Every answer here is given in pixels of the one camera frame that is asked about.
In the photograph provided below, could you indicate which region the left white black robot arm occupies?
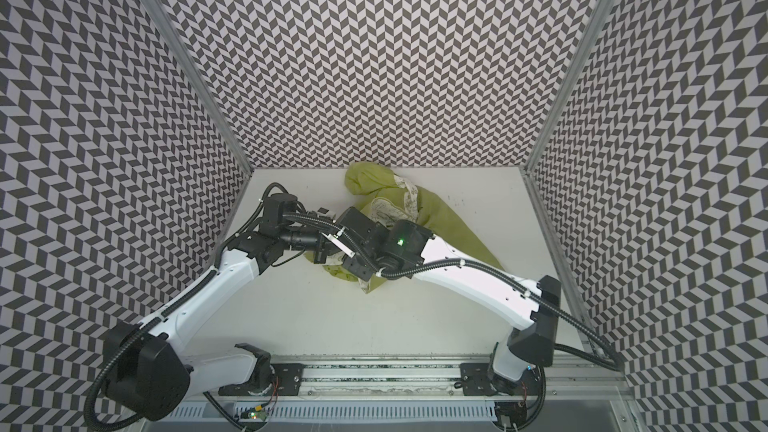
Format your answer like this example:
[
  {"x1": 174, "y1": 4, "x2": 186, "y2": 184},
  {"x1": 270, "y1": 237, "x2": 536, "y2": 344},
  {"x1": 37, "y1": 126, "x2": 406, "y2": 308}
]
[{"x1": 83, "y1": 183, "x2": 345, "y2": 431}]

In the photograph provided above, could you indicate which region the right black corrugated cable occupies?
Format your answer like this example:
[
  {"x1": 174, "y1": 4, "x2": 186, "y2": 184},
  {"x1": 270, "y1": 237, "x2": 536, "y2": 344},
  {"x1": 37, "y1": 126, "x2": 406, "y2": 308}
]
[{"x1": 281, "y1": 211, "x2": 622, "y2": 432}]

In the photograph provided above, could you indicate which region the aluminium front mounting rail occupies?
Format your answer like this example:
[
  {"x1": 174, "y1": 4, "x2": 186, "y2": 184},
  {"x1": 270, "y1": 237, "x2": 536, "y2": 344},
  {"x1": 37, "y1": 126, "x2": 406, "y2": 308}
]
[{"x1": 128, "y1": 355, "x2": 637, "y2": 404}]

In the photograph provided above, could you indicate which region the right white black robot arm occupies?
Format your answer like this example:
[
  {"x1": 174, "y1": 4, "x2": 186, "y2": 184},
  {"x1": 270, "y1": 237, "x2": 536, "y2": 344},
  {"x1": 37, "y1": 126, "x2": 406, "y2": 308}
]
[{"x1": 326, "y1": 208, "x2": 561, "y2": 386}]

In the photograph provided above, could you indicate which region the aluminium corner post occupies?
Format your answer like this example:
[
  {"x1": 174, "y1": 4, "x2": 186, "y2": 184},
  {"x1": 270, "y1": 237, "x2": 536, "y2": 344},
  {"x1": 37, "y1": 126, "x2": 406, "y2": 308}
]
[
  {"x1": 139, "y1": 0, "x2": 253, "y2": 175},
  {"x1": 524, "y1": 0, "x2": 616, "y2": 175}
]

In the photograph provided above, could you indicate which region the left aluminium corner post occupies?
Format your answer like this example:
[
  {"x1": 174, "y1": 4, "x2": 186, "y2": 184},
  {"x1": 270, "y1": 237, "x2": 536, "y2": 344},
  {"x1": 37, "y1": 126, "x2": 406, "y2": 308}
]
[{"x1": 139, "y1": 0, "x2": 253, "y2": 175}]

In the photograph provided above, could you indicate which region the right aluminium corner post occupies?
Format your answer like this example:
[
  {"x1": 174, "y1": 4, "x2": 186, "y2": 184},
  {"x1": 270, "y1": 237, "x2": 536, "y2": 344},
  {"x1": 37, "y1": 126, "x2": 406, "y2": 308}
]
[{"x1": 524, "y1": 0, "x2": 616, "y2": 175}]

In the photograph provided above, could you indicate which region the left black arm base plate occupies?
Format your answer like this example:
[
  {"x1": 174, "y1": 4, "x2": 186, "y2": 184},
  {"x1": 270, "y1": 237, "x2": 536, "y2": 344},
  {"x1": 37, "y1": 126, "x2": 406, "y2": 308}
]
[{"x1": 218, "y1": 363, "x2": 305, "y2": 398}]

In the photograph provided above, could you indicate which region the lime green zip jacket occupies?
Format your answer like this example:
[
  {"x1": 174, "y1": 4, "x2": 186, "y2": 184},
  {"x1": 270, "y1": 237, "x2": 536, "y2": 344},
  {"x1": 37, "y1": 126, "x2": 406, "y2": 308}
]
[{"x1": 302, "y1": 161, "x2": 504, "y2": 294}]

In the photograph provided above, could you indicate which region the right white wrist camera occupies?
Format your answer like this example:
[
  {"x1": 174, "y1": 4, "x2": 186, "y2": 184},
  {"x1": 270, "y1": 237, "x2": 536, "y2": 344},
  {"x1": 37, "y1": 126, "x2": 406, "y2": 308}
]
[{"x1": 323, "y1": 233, "x2": 356, "y2": 257}]

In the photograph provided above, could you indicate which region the small green circuit board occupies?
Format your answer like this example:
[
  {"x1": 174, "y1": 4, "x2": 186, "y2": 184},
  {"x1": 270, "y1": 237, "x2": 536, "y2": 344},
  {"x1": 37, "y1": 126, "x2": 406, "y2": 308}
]
[{"x1": 240, "y1": 406, "x2": 268, "y2": 422}]

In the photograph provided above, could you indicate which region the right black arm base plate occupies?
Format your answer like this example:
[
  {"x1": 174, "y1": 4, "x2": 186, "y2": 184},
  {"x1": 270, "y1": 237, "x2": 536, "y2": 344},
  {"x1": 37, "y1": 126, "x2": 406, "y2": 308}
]
[{"x1": 454, "y1": 362, "x2": 545, "y2": 397}]

